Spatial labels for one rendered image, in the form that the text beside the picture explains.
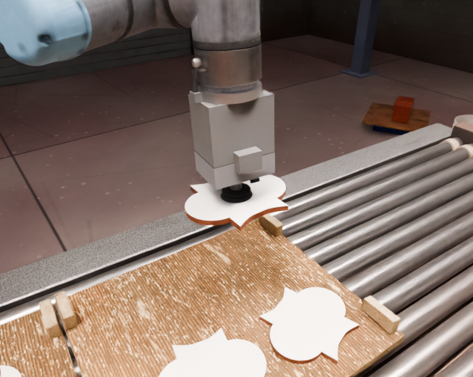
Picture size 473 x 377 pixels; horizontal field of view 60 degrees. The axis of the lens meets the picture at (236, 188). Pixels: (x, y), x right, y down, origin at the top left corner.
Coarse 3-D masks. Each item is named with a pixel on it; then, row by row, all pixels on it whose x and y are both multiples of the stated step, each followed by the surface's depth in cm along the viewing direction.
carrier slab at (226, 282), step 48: (240, 240) 77; (288, 240) 77; (96, 288) 67; (144, 288) 67; (192, 288) 67; (240, 288) 67; (288, 288) 67; (336, 288) 67; (96, 336) 59; (144, 336) 59; (192, 336) 59; (240, 336) 59; (384, 336) 59
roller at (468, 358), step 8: (464, 352) 60; (472, 352) 59; (456, 360) 58; (464, 360) 58; (472, 360) 57; (448, 368) 57; (456, 368) 56; (464, 368) 56; (472, 368) 56; (440, 376) 56; (448, 376) 55; (456, 376) 55; (464, 376) 55; (472, 376) 56
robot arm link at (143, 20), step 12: (132, 0) 40; (144, 0) 41; (156, 0) 42; (144, 12) 42; (156, 12) 43; (168, 12) 43; (132, 24) 41; (144, 24) 43; (156, 24) 45; (168, 24) 45
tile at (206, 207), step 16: (272, 176) 59; (208, 192) 56; (256, 192) 55; (272, 192) 55; (192, 208) 52; (208, 208) 52; (224, 208) 52; (240, 208) 52; (256, 208) 52; (272, 208) 52; (208, 224) 50; (240, 224) 49
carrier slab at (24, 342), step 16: (16, 320) 61; (32, 320) 61; (0, 336) 59; (16, 336) 59; (32, 336) 59; (0, 352) 57; (16, 352) 57; (32, 352) 57; (48, 352) 57; (64, 352) 57; (16, 368) 55; (32, 368) 55; (48, 368) 55; (64, 368) 55
